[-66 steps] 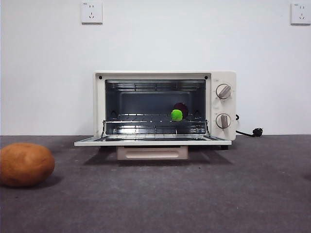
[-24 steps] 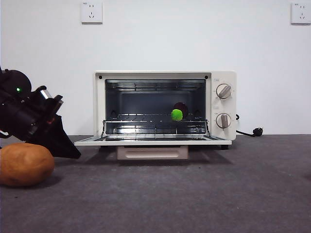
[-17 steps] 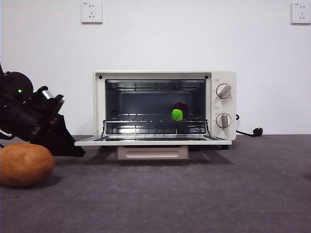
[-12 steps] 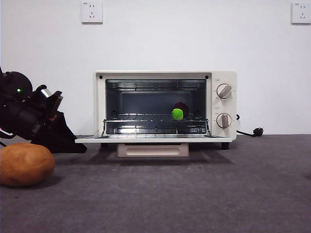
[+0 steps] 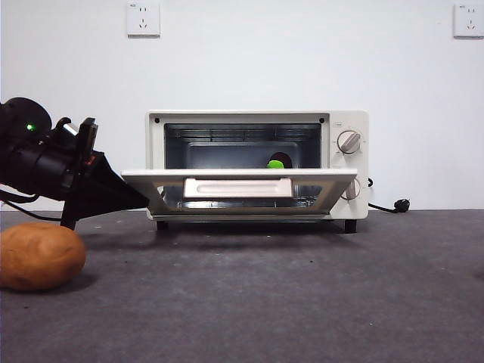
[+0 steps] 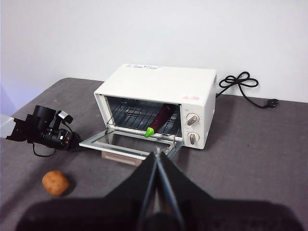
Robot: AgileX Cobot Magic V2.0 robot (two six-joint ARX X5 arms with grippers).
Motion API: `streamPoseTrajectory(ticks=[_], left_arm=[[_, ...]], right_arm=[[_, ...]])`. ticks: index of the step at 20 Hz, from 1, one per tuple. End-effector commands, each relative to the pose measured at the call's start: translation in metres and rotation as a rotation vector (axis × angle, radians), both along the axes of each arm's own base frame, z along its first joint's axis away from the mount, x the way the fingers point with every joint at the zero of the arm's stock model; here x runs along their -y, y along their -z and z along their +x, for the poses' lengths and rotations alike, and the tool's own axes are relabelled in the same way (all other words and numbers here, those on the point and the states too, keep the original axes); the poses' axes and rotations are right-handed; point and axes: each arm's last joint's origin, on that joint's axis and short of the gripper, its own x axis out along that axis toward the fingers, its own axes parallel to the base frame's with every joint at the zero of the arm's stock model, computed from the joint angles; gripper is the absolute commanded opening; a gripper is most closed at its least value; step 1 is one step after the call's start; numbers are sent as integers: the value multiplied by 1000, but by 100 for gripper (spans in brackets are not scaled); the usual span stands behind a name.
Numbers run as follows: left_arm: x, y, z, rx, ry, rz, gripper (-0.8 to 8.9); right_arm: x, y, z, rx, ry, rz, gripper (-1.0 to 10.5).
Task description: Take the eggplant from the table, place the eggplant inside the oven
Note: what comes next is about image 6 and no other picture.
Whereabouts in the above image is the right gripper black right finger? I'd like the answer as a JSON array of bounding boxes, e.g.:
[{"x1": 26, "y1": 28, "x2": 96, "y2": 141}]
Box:
[{"x1": 157, "y1": 151, "x2": 215, "y2": 218}]

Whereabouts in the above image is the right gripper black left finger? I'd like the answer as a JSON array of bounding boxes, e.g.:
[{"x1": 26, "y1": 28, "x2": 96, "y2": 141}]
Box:
[{"x1": 103, "y1": 150, "x2": 158, "y2": 218}]

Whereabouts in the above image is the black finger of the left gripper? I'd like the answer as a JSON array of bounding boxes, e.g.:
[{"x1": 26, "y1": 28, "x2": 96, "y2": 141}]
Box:
[
  {"x1": 69, "y1": 131, "x2": 82, "y2": 144},
  {"x1": 69, "y1": 141, "x2": 85, "y2": 153}
]

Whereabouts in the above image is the oven door with beige handle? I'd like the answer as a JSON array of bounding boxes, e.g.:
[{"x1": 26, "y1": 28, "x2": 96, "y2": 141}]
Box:
[{"x1": 78, "y1": 127, "x2": 186, "y2": 167}]

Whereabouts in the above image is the purple toy eggplant green stem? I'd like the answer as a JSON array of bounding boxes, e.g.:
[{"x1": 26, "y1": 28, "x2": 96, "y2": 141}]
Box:
[{"x1": 144, "y1": 103, "x2": 175, "y2": 139}]

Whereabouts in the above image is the beige oven knob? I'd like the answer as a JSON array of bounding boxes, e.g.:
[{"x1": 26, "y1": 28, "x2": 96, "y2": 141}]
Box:
[
  {"x1": 186, "y1": 131, "x2": 201, "y2": 146},
  {"x1": 186, "y1": 113, "x2": 201, "y2": 127}
]

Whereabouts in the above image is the cream toaster oven body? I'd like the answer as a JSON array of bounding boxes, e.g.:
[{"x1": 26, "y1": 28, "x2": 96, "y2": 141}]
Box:
[{"x1": 93, "y1": 63, "x2": 218, "y2": 151}]

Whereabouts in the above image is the brown potato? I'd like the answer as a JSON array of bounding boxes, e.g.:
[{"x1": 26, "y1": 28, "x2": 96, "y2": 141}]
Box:
[{"x1": 41, "y1": 170, "x2": 71, "y2": 196}]

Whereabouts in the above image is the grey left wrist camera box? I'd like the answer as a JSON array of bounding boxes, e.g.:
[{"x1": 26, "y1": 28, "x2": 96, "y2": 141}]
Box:
[{"x1": 56, "y1": 110, "x2": 74, "y2": 124}]

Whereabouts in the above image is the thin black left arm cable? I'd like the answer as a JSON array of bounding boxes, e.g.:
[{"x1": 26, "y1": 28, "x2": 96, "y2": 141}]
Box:
[{"x1": 32, "y1": 141, "x2": 59, "y2": 158}]

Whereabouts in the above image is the metal wire oven rack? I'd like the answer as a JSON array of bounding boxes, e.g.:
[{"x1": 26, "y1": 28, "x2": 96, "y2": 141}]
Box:
[{"x1": 106, "y1": 99, "x2": 182, "y2": 139}]

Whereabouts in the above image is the black power cable with plug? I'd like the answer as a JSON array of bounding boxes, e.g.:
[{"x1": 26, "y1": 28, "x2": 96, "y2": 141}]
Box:
[{"x1": 215, "y1": 71, "x2": 280, "y2": 109}]

